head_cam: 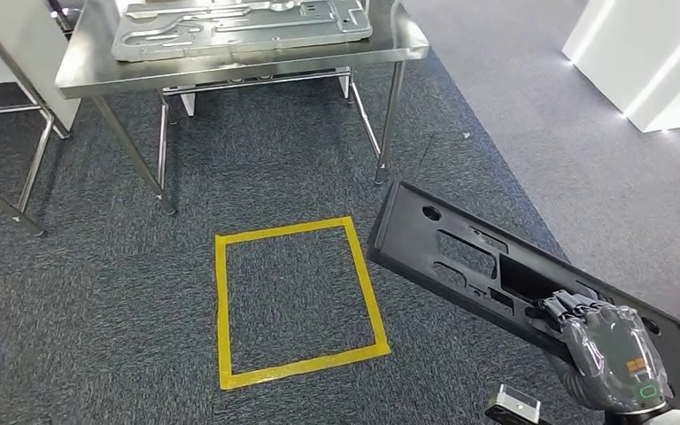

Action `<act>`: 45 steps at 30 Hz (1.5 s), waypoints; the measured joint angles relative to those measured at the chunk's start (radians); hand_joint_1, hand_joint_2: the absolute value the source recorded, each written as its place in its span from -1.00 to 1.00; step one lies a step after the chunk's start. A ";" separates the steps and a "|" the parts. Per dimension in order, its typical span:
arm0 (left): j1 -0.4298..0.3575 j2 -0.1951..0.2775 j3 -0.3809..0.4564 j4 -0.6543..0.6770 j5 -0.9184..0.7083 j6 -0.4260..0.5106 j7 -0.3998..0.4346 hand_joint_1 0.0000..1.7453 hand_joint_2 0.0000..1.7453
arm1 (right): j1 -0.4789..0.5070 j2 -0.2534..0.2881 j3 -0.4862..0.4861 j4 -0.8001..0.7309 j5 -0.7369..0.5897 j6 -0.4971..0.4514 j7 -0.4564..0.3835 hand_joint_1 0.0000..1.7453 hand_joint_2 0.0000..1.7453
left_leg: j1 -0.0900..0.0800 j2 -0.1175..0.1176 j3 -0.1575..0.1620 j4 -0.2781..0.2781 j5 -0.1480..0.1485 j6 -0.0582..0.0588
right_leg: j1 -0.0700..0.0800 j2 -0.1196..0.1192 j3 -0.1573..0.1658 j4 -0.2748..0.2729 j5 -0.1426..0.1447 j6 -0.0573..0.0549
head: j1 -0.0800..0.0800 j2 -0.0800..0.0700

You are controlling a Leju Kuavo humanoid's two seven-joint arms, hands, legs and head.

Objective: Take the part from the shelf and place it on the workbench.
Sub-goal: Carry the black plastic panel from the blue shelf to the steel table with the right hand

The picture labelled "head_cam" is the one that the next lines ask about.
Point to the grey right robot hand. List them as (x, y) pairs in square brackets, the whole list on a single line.
[(610, 358)]

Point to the black plastic panel part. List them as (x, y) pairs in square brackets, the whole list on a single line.
[(410, 240)]

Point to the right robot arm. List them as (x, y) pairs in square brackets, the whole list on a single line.
[(674, 419)]

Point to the stainless steel workbench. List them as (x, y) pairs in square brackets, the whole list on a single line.
[(228, 64)]

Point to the stamped metal sheet panel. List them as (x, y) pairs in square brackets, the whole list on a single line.
[(240, 38)]

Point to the white cabinet panel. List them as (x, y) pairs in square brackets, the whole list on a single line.
[(0, 58)]

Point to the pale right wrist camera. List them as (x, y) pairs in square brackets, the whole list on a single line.
[(513, 408)]

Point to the yellow floor tape frame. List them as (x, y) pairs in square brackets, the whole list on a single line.
[(222, 305)]

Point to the steel frame side table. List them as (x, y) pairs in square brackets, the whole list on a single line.
[(35, 164)]

